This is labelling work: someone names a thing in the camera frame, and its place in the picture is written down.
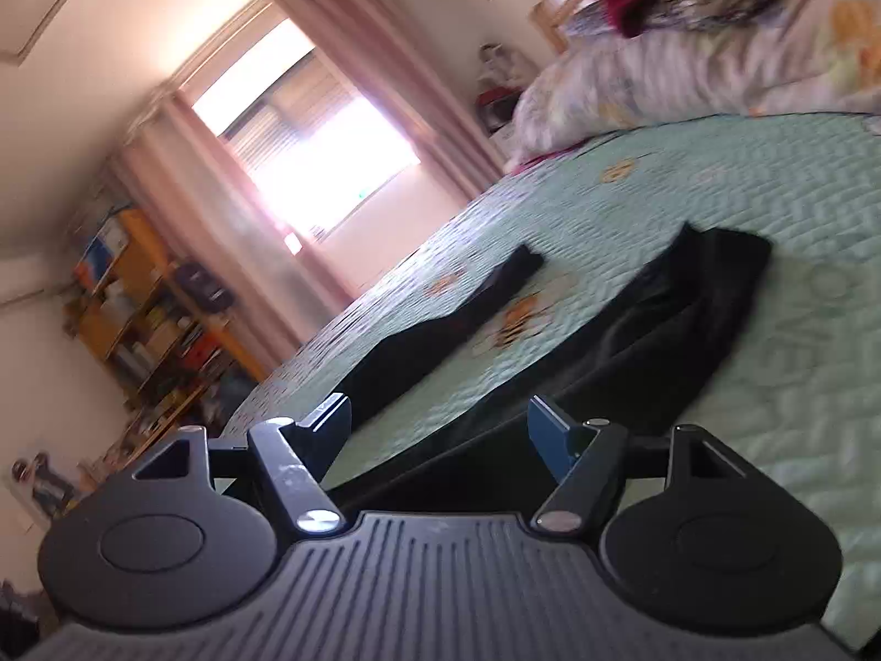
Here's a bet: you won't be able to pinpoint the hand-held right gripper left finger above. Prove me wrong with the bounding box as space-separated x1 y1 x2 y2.
130 392 354 537

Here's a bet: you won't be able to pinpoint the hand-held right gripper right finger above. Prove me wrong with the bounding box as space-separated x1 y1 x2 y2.
529 395 748 534

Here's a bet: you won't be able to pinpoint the black pants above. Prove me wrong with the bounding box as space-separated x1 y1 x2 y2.
323 220 775 517

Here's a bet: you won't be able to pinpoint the blue bag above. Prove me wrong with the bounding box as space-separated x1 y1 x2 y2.
206 358 263 421

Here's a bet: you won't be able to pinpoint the navy hanging bag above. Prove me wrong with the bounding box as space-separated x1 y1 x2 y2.
172 260 235 314

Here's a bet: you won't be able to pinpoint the pink curtain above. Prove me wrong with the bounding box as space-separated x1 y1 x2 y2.
271 0 507 204
113 93 359 380

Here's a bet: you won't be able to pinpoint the green bee-print quilt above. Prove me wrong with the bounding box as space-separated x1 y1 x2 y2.
220 113 881 648

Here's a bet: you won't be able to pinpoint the wooden bookshelf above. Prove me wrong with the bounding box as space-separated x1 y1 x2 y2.
65 207 266 428

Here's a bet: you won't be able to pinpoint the blue and white box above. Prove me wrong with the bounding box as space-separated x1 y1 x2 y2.
72 220 135 290

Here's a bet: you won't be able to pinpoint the window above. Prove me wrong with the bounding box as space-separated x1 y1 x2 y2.
193 17 424 242

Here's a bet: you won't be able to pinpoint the white floral duvet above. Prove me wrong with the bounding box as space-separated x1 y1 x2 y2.
505 0 881 173

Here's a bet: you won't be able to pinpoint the square ceiling light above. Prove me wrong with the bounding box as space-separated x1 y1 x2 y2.
0 0 80 66

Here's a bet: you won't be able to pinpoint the wall poster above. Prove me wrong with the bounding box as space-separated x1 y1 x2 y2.
10 451 80 531

